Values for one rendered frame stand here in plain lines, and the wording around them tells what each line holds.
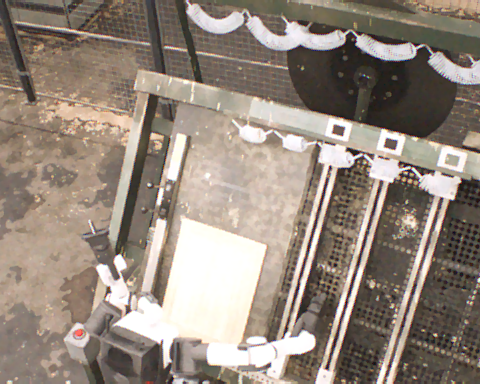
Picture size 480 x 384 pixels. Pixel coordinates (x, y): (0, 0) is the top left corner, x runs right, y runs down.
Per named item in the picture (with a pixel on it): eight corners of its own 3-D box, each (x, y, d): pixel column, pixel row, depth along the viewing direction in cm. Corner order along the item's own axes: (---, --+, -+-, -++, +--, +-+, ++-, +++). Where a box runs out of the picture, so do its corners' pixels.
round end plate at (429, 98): (284, 128, 376) (280, -16, 318) (288, 121, 380) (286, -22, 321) (440, 170, 344) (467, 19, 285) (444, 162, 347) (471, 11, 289)
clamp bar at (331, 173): (268, 369, 349) (248, 383, 327) (336, 119, 322) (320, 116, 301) (287, 377, 344) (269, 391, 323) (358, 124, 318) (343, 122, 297)
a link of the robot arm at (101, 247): (82, 229, 329) (92, 250, 335) (80, 241, 321) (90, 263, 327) (109, 222, 327) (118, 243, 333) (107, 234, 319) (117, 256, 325)
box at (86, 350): (71, 359, 382) (63, 339, 368) (84, 341, 388) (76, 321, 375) (90, 368, 377) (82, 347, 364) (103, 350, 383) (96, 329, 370)
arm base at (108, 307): (110, 342, 332) (101, 345, 321) (89, 324, 335) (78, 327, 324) (129, 315, 330) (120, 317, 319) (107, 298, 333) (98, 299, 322)
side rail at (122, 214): (104, 299, 394) (93, 303, 384) (149, 92, 369) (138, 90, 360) (114, 303, 391) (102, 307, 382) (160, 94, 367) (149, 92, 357)
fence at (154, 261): (138, 318, 378) (134, 319, 375) (181, 133, 357) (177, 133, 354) (147, 321, 376) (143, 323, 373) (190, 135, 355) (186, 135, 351)
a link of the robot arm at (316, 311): (328, 316, 329) (317, 337, 324) (308, 308, 333) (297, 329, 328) (328, 300, 320) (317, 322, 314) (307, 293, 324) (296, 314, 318)
